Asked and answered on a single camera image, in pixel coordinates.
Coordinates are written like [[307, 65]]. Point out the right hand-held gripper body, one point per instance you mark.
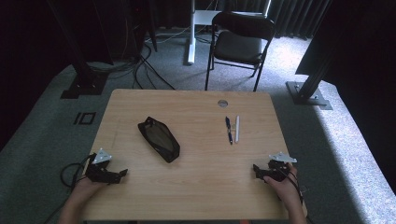
[[280, 166]]

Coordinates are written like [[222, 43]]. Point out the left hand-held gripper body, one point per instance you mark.
[[97, 169]]

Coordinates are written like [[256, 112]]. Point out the person's right hand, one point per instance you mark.
[[285, 186]]

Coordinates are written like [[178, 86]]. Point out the person's left hand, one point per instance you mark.
[[85, 189]]

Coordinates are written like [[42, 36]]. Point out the white pen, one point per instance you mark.
[[237, 129]]

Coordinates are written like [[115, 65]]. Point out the blue pen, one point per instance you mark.
[[229, 130]]

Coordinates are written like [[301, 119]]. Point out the black mesh pencil case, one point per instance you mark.
[[160, 140]]

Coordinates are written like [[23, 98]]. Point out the black metal stand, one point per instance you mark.
[[306, 93], [84, 81]]

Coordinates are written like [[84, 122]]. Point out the black folding chair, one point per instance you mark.
[[238, 46]]

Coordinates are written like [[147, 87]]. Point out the dark curtain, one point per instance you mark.
[[295, 17]]

